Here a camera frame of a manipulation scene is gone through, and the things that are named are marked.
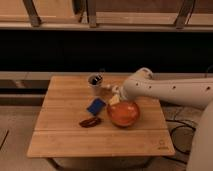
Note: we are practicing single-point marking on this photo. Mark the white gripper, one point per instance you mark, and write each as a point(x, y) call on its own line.
point(116, 89)

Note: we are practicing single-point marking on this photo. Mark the small pale yellow bottle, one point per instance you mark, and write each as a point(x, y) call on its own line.
point(114, 100)

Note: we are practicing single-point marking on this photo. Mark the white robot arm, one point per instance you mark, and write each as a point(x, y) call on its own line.
point(192, 92)

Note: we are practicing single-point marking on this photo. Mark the orange ceramic bowl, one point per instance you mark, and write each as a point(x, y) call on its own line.
point(123, 114)

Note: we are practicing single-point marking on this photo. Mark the blue sponge block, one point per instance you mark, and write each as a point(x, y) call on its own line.
point(96, 106)

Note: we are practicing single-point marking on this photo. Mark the dark red chip bag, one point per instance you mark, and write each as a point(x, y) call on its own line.
point(91, 122)

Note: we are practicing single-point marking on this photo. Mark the wooden table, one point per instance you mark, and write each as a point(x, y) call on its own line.
point(58, 134)

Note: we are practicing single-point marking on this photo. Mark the metal shelf frame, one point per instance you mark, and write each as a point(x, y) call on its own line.
point(108, 15)

